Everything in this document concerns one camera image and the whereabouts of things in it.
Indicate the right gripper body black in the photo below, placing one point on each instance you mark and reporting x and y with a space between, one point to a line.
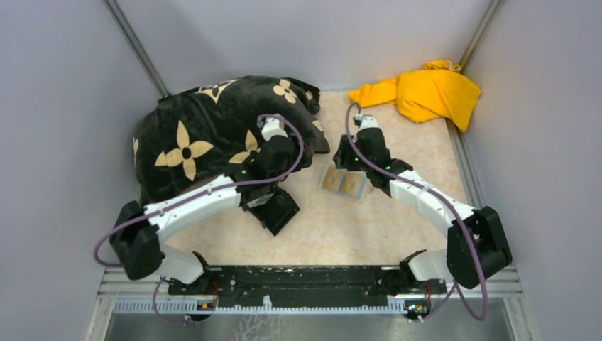
345 161

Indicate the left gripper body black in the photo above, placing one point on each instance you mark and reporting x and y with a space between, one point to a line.
293 161

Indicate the beige card holder wallet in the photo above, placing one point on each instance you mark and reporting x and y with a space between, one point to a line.
319 187

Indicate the gold VIP credit card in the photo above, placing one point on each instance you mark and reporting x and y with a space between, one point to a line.
333 179

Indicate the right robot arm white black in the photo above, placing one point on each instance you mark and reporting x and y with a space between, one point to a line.
477 247

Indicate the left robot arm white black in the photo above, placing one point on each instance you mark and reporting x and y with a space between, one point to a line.
140 235

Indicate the black card tray box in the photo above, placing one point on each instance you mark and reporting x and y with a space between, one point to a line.
277 212

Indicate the yellow cloth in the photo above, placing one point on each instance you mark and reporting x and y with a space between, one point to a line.
437 90

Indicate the black floral plush pillow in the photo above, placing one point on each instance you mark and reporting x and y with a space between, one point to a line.
193 136

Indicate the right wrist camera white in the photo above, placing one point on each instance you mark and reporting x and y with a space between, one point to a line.
364 121

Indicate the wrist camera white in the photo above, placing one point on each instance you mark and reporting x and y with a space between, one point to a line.
364 121
271 128

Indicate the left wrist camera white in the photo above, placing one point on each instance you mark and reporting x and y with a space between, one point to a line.
271 128

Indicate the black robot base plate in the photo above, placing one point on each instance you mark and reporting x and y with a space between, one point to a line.
311 289

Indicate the white toothed cable strip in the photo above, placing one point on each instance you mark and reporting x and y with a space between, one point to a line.
189 306

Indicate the aluminium front rail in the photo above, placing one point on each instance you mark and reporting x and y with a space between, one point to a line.
231 280

